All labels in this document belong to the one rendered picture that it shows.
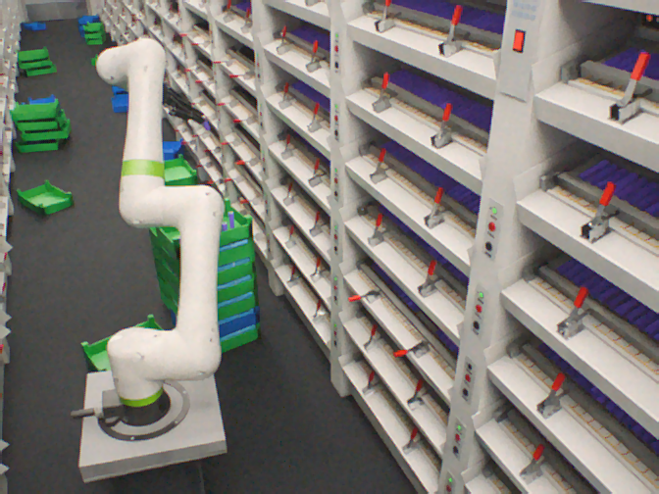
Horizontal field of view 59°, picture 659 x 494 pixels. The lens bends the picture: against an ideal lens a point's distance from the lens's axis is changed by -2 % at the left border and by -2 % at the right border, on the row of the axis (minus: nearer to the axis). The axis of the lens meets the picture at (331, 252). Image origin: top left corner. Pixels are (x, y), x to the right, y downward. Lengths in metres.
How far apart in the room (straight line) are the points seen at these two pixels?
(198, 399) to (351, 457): 0.56
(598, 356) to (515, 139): 0.39
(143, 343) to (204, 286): 0.21
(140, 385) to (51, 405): 0.79
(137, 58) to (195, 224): 0.50
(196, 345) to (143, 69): 0.77
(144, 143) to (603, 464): 1.33
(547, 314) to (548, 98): 0.38
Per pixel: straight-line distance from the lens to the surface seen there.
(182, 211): 1.65
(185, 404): 1.78
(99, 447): 1.72
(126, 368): 1.63
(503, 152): 1.10
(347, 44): 1.61
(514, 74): 1.06
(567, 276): 1.18
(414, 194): 1.48
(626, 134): 0.91
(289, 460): 2.03
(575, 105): 0.98
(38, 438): 2.31
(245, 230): 2.20
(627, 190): 1.07
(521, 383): 1.27
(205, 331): 1.59
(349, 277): 1.87
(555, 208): 1.07
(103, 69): 1.90
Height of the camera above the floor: 1.56
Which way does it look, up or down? 31 degrees down
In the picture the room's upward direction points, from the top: straight up
